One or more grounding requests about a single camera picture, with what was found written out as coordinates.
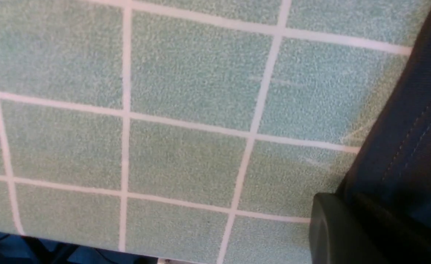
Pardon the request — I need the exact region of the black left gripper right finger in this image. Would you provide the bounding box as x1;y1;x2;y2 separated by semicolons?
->
351;193;431;264

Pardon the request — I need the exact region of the dark gray long-sleeved shirt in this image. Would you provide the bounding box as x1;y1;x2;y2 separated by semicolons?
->
342;10;431;229

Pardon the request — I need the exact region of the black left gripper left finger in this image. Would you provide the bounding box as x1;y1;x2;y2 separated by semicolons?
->
308;193;388;264

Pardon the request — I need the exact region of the green checkered table mat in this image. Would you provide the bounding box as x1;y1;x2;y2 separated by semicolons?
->
0;0;431;264

